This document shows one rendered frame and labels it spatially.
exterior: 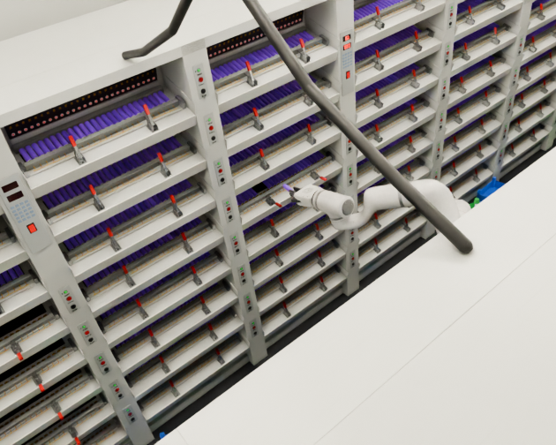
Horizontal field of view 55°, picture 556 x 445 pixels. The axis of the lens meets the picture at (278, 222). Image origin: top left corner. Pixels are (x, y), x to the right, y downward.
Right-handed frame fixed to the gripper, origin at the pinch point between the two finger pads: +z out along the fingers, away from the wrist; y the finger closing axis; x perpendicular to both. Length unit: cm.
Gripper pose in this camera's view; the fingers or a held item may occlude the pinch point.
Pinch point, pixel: (295, 192)
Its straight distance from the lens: 224.4
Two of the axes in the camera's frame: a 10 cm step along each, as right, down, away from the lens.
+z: -6.0, -2.3, 7.7
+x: 2.7, 8.5, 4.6
